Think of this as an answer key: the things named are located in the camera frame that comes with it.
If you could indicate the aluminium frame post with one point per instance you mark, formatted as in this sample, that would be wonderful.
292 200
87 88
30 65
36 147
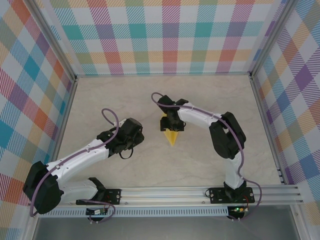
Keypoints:
53 40
272 37

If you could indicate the yellow paper sheet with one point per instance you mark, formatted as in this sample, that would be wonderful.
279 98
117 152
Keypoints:
172 138

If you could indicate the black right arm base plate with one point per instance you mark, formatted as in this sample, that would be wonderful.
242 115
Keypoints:
215 195

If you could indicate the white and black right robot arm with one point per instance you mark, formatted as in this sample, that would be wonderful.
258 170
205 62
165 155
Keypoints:
197 117

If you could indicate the thin aluminium cross rail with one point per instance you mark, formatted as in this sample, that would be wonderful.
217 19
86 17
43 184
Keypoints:
162 74

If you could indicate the aluminium mounting rail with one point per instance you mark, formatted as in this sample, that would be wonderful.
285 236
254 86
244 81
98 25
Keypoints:
162 196

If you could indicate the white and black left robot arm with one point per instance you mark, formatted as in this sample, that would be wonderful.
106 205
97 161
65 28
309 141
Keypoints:
82 155

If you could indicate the aluminium side rail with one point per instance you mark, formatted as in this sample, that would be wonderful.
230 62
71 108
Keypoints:
61 132
268 130

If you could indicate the aluminium frame leg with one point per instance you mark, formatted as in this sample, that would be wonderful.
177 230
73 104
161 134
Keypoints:
298 222
31 225

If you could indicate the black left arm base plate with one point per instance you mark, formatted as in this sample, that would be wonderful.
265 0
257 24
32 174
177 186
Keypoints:
115 195

